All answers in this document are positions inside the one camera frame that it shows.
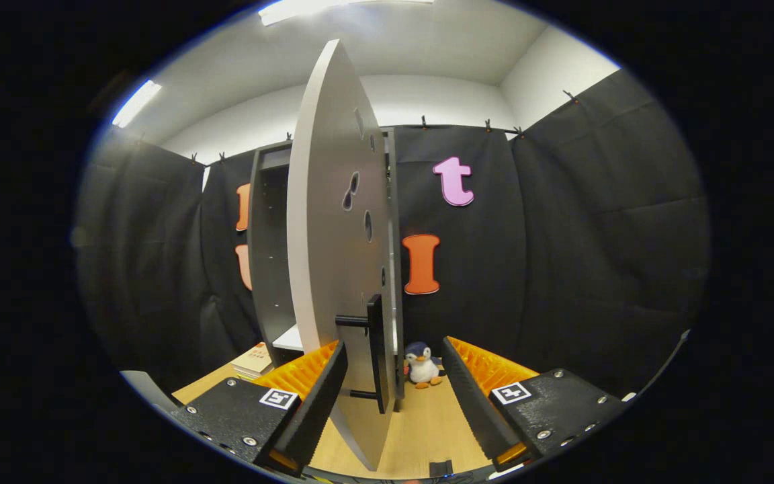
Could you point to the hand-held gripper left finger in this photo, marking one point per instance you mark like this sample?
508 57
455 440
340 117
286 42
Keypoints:
320 410

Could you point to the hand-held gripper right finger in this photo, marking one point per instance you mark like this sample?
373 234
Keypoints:
474 403

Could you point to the dark grey shoe cabinet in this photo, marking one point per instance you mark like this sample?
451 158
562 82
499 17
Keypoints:
269 269

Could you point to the beige shoe cabinet door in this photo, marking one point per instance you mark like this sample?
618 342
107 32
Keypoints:
326 235

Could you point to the white cabinet shelf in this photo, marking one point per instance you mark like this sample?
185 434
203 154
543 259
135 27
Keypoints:
289 339

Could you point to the penguin plush toy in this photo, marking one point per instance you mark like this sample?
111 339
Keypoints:
422 368

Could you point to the beige cover book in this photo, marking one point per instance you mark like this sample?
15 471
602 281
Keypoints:
256 356

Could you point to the black backdrop cloth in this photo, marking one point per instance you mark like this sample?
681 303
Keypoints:
562 269

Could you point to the light grey panel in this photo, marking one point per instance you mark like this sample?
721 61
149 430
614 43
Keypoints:
145 386

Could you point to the long ceiling light strip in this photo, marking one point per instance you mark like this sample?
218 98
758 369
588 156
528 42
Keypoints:
137 103

